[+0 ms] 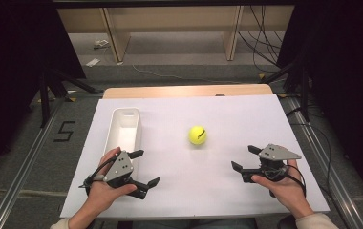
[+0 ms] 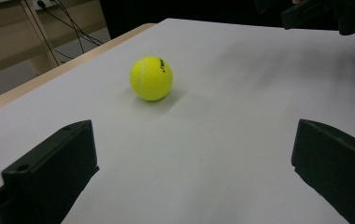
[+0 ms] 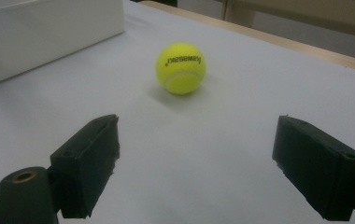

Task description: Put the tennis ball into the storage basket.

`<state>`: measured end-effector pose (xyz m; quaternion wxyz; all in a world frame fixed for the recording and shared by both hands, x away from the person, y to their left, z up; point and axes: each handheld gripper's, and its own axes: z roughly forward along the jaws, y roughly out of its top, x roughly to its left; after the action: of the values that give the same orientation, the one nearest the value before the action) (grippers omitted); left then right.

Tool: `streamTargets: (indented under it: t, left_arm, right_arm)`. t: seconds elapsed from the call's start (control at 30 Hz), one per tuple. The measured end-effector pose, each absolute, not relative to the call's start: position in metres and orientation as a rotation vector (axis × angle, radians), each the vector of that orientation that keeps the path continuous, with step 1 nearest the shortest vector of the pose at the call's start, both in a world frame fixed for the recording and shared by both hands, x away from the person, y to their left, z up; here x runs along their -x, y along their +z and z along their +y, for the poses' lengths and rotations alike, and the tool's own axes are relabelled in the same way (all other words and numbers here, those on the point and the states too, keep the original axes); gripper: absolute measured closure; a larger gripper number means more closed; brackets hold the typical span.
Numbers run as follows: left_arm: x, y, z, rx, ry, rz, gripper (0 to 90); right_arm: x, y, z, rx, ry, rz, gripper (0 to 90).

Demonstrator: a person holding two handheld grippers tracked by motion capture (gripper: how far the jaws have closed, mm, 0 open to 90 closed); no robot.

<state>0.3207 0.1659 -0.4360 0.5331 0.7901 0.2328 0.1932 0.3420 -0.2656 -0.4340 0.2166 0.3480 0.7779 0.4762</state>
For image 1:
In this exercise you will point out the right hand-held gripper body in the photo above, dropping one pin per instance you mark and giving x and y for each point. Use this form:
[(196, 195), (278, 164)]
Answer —
[(276, 153)]

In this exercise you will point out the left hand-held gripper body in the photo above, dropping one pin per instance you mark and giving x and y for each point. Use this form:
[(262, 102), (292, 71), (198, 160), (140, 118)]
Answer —
[(119, 168)]

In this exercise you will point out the white plastic bin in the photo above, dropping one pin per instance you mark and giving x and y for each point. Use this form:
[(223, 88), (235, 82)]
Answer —
[(123, 133)]

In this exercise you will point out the yellow tennis ball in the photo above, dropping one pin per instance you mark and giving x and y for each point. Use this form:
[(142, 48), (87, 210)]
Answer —
[(197, 136)]

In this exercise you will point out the person's left hand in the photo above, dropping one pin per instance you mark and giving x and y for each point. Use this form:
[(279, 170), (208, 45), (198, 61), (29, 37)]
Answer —
[(101, 192)]

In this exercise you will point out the person's right hand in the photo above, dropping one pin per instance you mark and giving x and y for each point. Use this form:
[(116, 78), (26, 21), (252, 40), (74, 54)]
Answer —
[(289, 194)]

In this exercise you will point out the white foam board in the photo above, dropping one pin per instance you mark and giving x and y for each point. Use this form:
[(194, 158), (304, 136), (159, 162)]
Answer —
[(233, 120)]

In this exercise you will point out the black tripod stand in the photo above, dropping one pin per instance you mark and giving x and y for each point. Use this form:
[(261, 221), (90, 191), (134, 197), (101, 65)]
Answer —
[(44, 101), (303, 95)]

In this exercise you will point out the dark round table grommet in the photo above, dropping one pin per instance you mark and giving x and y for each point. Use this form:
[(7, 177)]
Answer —
[(220, 94)]

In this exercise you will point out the white paper slip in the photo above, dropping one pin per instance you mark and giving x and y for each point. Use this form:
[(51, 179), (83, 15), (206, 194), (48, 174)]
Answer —
[(93, 62)]

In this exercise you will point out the black curtain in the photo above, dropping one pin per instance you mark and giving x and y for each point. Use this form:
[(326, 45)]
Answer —
[(351, 79), (10, 63)]

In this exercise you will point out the small white packet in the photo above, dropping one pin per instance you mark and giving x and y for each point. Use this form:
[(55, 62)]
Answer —
[(101, 43)]

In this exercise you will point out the light wooden desk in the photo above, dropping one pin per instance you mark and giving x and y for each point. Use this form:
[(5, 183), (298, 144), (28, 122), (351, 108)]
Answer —
[(170, 19)]

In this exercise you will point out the metal floor rail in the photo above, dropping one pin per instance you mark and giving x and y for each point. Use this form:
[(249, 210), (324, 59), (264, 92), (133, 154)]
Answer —
[(329, 178), (20, 178)]

